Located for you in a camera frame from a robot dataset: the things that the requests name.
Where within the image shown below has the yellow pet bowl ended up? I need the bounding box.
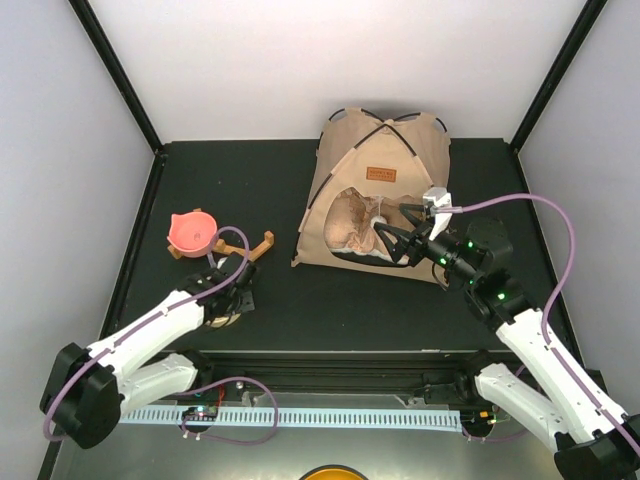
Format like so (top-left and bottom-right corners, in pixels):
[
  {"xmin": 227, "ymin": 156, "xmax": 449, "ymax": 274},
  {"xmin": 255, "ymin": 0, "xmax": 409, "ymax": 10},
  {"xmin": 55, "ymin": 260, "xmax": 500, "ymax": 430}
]
[{"xmin": 205, "ymin": 313, "xmax": 240, "ymax": 329}]

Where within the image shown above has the beige patterned pillow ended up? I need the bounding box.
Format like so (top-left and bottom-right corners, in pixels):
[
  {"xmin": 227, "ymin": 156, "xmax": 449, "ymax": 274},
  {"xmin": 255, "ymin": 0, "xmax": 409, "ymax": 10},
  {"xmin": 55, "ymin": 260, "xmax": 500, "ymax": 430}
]
[{"xmin": 324, "ymin": 188, "xmax": 417, "ymax": 261}]

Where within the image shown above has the beige pet tent fabric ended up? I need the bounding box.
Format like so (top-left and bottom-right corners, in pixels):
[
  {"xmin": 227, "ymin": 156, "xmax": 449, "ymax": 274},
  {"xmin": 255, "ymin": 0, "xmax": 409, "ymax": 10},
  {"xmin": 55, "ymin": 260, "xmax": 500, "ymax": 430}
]
[{"xmin": 291, "ymin": 107, "xmax": 451, "ymax": 283}]

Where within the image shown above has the black tent pole two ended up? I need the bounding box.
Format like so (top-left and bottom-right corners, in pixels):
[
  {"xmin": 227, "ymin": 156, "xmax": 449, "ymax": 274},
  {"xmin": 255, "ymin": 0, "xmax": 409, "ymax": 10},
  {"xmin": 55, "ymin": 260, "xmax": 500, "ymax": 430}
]
[{"xmin": 316, "ymin": 107, "xmax": 443, "ymax": 173}]

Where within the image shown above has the black tent pole one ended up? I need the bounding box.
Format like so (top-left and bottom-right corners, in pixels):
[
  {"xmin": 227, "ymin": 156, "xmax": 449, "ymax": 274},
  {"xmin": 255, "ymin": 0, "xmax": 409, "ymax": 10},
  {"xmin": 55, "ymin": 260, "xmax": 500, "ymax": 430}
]
[{"xmin": 299, "ymin": 107, "xmax": 449, "ymax": 236}]

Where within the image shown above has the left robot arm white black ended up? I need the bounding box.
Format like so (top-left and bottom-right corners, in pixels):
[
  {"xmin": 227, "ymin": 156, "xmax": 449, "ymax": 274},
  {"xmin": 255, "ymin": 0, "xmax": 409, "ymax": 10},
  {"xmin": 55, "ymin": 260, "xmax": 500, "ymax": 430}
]
[{"xmin": 39, "ymin": 253, "xmax": 256, "ymax": 449}]

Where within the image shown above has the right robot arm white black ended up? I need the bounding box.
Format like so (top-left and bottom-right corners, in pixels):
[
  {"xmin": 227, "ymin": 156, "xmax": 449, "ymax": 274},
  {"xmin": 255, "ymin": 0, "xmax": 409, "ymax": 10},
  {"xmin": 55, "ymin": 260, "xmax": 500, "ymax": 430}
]
[{"xmin": 371, "ymin": 200, "xmax": 639, "ymax": 479}]

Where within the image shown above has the pink pet bowl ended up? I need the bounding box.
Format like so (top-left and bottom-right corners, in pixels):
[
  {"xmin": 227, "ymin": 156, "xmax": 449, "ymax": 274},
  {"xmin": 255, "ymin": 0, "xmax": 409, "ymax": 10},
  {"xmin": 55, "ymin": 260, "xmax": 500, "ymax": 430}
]
[{"xmin": 167, "ymin": 210, "xmax": 218, "ymax": 259}]

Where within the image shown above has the white fluffy pompom toy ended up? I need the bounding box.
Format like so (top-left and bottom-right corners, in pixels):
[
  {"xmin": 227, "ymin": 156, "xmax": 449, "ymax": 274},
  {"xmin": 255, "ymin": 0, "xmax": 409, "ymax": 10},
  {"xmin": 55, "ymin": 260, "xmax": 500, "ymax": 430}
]
[{"xmin": 370, "ymin": 196, "xmax": 387, "ymax": 227}]

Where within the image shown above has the wooden bowl stand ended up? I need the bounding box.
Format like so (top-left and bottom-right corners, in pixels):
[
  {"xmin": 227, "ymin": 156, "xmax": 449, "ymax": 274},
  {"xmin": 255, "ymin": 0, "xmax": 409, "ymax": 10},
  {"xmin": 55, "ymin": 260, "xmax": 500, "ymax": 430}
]
[{"xmin": 166, "ymin": 230, "xmax": 275, "ymax": 266}]

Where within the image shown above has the small electronics board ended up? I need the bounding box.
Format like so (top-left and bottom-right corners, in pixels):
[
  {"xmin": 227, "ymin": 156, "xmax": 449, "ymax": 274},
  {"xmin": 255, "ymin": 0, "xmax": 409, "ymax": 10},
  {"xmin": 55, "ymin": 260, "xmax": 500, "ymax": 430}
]
[{"xmin": 181, "ymin": 405, "xmax": 218, "ymax": 422}]

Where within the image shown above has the yellow round object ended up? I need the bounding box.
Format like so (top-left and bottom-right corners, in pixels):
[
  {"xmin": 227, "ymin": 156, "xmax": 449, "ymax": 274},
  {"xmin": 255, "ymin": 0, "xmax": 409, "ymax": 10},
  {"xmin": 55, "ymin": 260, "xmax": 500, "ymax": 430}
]
[{"xmin": 299, "ymin": 465, "xmax": 367, "ymax": 480}]

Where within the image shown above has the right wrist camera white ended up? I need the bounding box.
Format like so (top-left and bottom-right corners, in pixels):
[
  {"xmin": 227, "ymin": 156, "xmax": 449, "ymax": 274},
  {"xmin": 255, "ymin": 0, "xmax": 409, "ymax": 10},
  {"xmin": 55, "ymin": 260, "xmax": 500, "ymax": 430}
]
[{"xmin": 423, "ymin": 187, "xmax": 463, "ymax": 241}]

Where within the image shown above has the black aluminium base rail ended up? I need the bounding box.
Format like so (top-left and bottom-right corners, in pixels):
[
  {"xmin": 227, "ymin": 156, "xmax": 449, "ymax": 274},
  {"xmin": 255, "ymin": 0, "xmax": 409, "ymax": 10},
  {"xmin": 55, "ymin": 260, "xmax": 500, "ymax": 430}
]
[{"xmin": 201, "ymin": 349, "xmax": 479, "ymax": 403}]

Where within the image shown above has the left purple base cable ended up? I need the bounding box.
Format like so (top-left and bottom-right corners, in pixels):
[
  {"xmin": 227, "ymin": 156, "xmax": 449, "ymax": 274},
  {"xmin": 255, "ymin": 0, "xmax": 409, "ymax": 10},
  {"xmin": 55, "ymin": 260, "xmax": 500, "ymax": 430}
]
[{"xmin": 180, "ymin": 377, "xmax": 280, "ymax": 444}]

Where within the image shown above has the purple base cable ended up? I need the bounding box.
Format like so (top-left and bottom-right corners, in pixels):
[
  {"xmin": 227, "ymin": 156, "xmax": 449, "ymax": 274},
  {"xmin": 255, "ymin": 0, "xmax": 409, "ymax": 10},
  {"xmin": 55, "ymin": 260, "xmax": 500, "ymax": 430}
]
[
  {"xmin": 180, "ymin": 377, "xmax": 280, "ymax": 444},
  {"xmin": 459, "ymin": 364, "xmax": 531, "ymax": 445}
]

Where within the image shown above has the white slotted cable duct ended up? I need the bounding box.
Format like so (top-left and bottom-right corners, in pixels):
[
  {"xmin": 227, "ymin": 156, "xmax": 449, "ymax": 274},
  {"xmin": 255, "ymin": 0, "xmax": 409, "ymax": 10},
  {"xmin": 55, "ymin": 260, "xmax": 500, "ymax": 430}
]
[{"xmin": 120, "ymin": 405, "xmax": 462, "ymax": 433}]

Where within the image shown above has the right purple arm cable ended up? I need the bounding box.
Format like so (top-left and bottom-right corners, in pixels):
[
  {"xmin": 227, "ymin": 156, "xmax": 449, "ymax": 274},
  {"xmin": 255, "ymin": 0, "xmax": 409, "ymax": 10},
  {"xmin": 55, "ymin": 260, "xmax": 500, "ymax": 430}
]
[{"xmin": 439, "ymin": 193, "xmax": 640, "ymax": 451}]

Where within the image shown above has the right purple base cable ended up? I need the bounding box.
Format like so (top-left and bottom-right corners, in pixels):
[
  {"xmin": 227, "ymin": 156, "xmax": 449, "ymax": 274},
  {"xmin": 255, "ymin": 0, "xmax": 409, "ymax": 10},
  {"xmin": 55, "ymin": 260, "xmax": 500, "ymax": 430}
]
[{"xmin": 459, "ymin": 364, "xmax": 531, "ymax": 445}]

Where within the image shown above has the right black frame post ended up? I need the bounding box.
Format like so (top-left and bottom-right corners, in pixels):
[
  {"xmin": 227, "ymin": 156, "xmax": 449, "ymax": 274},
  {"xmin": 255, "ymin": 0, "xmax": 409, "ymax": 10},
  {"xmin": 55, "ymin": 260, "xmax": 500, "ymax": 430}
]
[{"xmin": 510, "ymin": 0, "xmax": 608, "ymax": 154}]

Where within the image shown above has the black frame post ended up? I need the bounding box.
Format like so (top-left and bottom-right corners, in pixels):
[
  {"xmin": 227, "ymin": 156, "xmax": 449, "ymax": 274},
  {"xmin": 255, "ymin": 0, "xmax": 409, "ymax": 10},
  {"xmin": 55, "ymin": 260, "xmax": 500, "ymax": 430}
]
[
  {"xmin": 68, "ymin": 0, "xmax": 164, "ymax": 155},
  {"xmin": 510, "ymin": 0, "xmax": 608, "ymax": 154}
]

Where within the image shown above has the left black frame post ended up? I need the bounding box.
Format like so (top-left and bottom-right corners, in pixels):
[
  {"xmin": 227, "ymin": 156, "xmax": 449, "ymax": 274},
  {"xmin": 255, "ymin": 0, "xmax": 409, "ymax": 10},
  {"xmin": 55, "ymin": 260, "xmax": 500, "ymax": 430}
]
[{"xmin": 68, "ymin": 0, "xmax": 164, "ymax": 155}]

